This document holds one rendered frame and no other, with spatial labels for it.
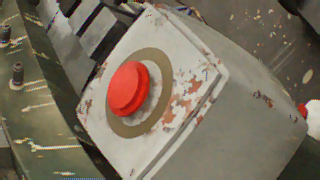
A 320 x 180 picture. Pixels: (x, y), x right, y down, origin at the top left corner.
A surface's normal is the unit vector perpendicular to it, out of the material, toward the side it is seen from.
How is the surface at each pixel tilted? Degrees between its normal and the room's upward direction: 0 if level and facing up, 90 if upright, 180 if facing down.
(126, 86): 0
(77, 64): 0
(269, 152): 90
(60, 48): 0
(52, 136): 57
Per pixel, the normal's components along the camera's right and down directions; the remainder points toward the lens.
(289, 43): -0.69, -0.32
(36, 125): 0.11, -0.84
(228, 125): 0.43, 0.53
